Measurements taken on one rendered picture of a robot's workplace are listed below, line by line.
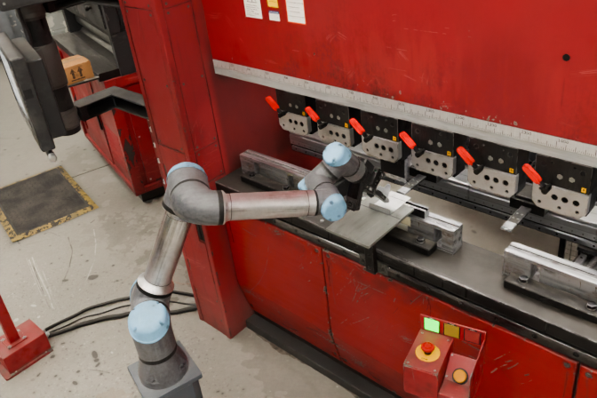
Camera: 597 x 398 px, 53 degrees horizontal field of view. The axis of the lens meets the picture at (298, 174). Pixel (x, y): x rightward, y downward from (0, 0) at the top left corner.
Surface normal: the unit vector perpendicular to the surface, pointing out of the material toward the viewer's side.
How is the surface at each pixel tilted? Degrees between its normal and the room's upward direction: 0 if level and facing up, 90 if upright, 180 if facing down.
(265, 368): 0
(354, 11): 90
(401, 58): 90
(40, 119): 90
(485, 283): 0
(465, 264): 0
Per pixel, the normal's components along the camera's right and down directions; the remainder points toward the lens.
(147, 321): -0.07, -0.80
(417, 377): -0.48, 0.48
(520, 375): -0.67, 0.44
